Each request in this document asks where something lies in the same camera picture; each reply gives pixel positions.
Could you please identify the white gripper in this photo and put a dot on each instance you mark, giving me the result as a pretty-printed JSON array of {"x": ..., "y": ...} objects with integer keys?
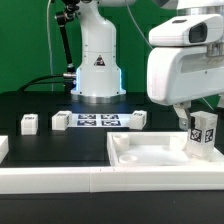
[{"x": 178, "y": 75}]

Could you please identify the white square table top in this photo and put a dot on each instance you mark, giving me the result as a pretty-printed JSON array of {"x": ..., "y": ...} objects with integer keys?
[{"x": 154, "y": 149}]

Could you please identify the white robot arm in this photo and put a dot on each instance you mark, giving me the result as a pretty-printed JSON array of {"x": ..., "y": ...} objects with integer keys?
[{"x": 99, "y": 78}]

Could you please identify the apriltag base marker sheet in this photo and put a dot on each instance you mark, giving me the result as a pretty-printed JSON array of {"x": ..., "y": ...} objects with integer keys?
[{"x": 100, "y": 120}]

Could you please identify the white front fence bar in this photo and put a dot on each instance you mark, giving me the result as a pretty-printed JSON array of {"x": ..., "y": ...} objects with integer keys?
[{"x": 109, "y": 179}]

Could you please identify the white left fence piece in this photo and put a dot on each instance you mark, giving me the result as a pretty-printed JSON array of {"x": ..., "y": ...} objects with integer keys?
[{"x": 4, "y": 148}]

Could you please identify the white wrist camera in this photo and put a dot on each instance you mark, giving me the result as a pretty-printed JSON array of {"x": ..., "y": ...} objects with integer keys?
[{"x": 188, "y": 30}]

